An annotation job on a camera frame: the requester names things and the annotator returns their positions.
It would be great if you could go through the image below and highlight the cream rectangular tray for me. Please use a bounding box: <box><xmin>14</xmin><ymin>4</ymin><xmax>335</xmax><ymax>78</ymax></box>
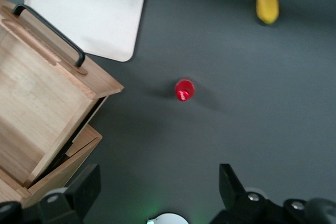
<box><xmin>24</xmin><ymin>0</ymin><xmax>148</xmax><ymax>63</ymax></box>

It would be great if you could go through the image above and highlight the yellow lemon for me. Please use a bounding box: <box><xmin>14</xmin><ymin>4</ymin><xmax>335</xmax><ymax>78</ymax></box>
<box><xmin>256</xmin><ymin>0</ymin><xmax>280</xmax><ymax>26</ymax></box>

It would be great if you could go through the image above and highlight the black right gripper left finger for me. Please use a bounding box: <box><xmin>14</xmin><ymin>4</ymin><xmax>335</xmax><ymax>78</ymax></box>
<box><xmin>38</xmin><ymin>164</ymin><xmax>102</xmax><ymax>224</ymax></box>

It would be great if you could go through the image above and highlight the red cola bottle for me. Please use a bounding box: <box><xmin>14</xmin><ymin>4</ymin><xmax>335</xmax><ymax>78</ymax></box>
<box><xmin>174</xmin><ymin>77</ymin><xmax>196</xmax><ymax>103</ymax></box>

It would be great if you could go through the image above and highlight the wooden drawer with black handle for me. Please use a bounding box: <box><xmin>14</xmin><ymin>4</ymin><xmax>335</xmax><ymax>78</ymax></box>
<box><xmin>0</xmin><ymin>0</ymin><xmax>125</xmax><ymax>189</ymax></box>
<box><xmin>65</xmin><ymin>123</ymin><xmax>102</xmax><ymax>154</ymax></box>

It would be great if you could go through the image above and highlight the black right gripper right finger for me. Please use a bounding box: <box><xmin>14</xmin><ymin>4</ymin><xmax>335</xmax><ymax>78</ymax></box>
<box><xmin>209</xmin><ymin>163</ymin><xmax>289</xmax><ymax>224</ymax></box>

